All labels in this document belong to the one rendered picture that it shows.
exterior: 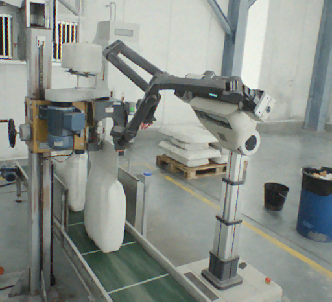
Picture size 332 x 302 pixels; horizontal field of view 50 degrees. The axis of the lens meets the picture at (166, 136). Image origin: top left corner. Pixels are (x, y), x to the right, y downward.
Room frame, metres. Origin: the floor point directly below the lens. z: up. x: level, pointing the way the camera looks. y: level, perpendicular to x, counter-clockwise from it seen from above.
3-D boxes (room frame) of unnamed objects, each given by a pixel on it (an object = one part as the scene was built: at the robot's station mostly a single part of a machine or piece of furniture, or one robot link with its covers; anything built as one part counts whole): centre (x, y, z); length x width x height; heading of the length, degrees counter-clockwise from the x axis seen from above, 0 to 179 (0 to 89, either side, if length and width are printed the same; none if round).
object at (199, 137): (5.08, -0.48, 0.56); 0.66 x 0.42 x 0.15; 123
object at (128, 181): (2.97, 0.47, 0.54); 1.05 x 0.02 x 0.41; 33
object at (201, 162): (5.21, -0.32, 0.20); 0.66 x 0.44 x 0.12; 33
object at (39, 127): (2.23, 0.71, 1.18); 0.34 x 0.25 x 0.31; 123
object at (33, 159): (2.18, 0.79, 0.88); 0.12 x 0.11 x 1.74; 123
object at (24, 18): (4.42, 1.69, 1.82); 0.51 x 0.27 x 0.71; 33
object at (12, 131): (2.07, 0.92, 1.13); 0.18 x 0.11 x 0.18; 33
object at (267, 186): (4.00, -1.34, 0.13); 0.30 x 0.30 x 0.26
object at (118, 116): (2.45, 0.45, 1.21); 0.30 x 0.25 x 0.30; 33
